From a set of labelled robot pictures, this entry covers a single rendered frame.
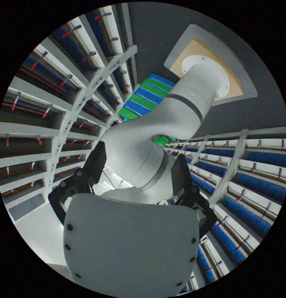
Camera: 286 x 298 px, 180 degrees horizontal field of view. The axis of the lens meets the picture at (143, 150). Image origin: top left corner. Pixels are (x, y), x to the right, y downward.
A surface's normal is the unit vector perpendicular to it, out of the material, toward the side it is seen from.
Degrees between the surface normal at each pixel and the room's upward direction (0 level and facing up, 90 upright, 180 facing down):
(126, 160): 84
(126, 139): 88
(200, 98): 87
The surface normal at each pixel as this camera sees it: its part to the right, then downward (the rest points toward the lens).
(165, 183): 0.18, 0.14
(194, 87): -0.25, -0.07
